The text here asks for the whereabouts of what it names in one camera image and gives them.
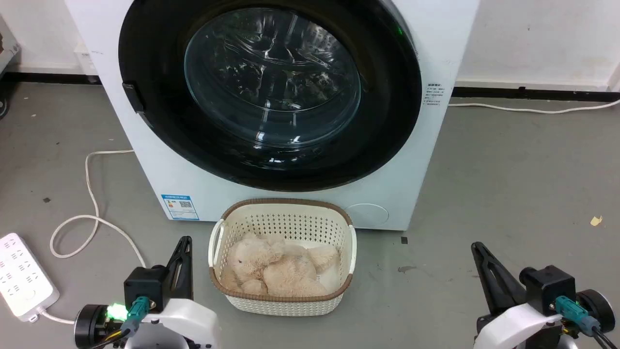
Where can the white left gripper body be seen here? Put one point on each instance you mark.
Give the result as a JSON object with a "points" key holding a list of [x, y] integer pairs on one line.
{"points": [[189, 322]]}

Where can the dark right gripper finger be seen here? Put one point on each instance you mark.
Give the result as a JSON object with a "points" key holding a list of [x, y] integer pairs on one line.
{"points": [[499, 281]]}

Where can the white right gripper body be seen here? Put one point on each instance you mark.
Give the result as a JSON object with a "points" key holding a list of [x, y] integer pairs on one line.
{"points": [[513, 327]]}

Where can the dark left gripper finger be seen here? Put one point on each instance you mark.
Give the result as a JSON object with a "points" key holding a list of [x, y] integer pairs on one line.
{"points": [[175, 281], [189, 271]]}

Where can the white front-load washing machine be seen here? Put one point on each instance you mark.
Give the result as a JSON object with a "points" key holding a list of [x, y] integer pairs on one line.
{"points": [[416, 160]]}

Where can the black round washer door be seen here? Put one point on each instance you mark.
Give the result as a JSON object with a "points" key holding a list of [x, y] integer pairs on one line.
{"points": [[160, 53]]}

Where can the blue energy label sticker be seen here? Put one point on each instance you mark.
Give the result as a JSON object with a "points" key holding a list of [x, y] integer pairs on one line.
{"points": [[180, 207]]}

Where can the beige plush teddy bear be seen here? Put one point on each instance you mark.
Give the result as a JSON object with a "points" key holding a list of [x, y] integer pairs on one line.
{"points": [[278, 271]]}

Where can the cream perforated laundry basket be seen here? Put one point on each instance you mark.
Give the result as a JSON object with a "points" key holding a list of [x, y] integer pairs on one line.
{"points": [[286, 220]]}

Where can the yellow paper scrap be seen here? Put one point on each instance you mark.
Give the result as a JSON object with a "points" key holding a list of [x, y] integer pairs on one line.
{"points": [[596, 221]]}

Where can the round white filter cover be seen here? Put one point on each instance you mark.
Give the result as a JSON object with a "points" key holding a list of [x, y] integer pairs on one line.
{"points": [[367, 214]]}

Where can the white power strip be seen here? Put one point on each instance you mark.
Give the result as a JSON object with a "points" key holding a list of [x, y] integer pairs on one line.
{"points": [[22, 276]]}

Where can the small text warning sticker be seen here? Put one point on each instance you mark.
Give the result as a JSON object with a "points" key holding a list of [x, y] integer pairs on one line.
{"points": [[433, 94]]}

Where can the grey furniture edge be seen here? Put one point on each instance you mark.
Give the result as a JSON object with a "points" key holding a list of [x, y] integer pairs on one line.
{"points": [[6, 48]]}

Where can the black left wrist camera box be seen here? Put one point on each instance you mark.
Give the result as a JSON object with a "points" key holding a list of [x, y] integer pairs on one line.
{"points": [[145, 286]]}

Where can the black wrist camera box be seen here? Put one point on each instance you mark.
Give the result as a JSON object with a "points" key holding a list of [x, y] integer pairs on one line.
{"points": [[550, 286], [145, 286]]}

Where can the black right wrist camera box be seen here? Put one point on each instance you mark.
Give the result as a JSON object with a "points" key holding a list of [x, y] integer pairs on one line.
{"points": [[550, 286]]}

